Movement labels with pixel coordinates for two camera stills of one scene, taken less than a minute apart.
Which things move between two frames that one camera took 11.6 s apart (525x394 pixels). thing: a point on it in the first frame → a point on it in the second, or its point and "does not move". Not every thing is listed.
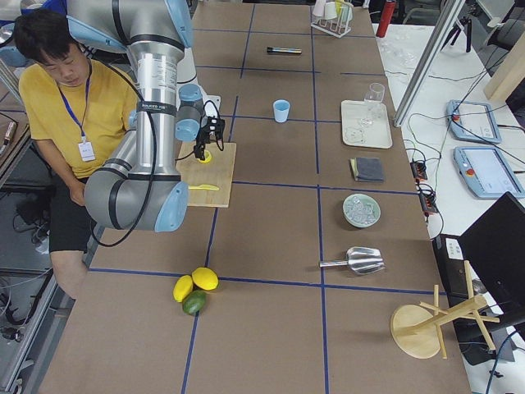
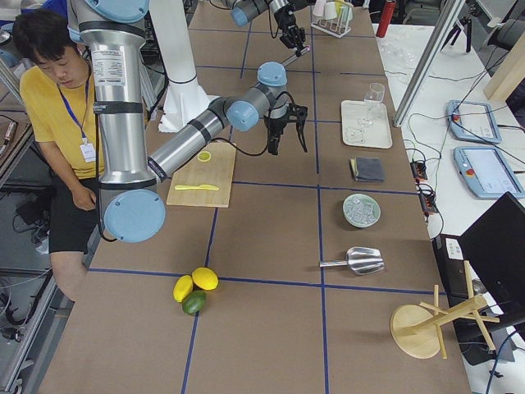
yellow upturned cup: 339,5 does not move
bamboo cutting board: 218,171 does not move
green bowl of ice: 361,210 does not move
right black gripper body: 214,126 → 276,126
